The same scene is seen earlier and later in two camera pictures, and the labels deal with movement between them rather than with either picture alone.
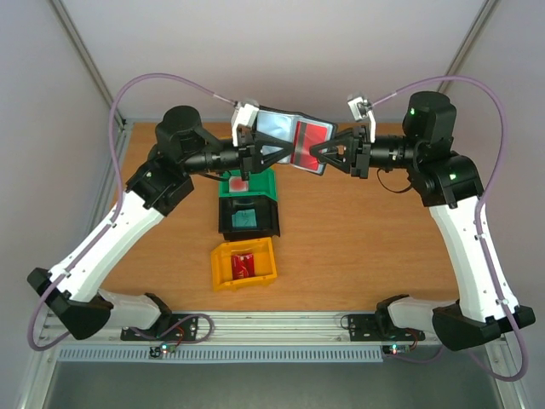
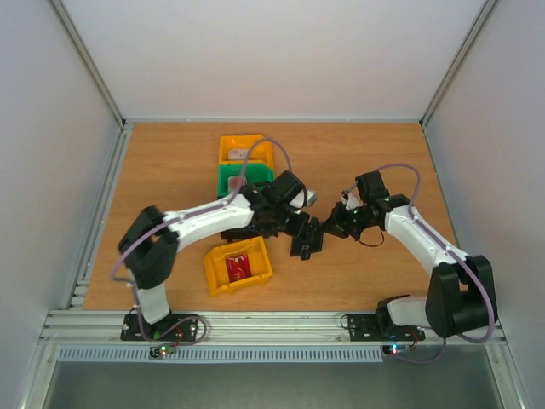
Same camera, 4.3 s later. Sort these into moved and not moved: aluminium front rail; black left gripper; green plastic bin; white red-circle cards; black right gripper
Moved: black left gripper; black right gripper
Not moved: white red-circle cards; green plastic bin; aluminium front rail
